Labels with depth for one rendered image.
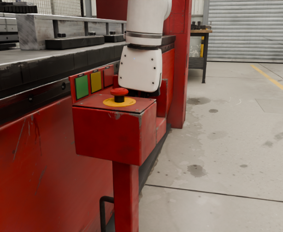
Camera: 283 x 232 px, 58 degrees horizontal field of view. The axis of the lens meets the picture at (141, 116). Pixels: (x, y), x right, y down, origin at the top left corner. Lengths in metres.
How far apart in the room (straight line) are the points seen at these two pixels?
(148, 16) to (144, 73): 0.12
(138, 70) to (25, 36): 0.35
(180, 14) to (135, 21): 1.80
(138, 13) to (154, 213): 1.10
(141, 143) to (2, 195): 0.27
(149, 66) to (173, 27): 1.79
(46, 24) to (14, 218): 0.52
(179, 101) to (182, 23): 0.70
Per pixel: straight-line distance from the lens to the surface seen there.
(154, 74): 0.60
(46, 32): 0.83
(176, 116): 2.51
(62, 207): 0.75
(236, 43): 7.95
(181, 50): 2.38
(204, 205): 1.55
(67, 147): 0.71
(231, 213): 1.53
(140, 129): 0.51
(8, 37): 1.10
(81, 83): 0.58
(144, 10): 0.58
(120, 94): 0.54
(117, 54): 0.99
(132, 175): 0.66
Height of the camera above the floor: 0.93
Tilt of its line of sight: 19 degrees down
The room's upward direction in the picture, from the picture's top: straight up
